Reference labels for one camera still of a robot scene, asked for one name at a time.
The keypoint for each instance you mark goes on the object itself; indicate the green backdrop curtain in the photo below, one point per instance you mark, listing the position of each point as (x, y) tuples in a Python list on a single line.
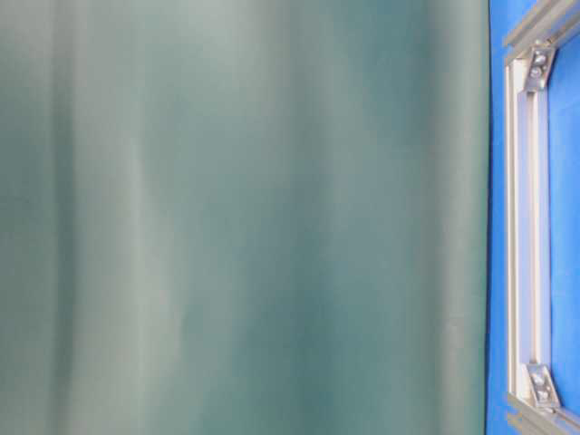
[(244, 217)]

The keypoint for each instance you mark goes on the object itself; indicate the blue table mat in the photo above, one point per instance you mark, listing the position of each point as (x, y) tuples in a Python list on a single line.
[(563, 106)]

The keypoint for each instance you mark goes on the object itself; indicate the aluminium extrusion frame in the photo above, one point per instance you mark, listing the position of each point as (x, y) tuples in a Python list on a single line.
[(532, 44)]

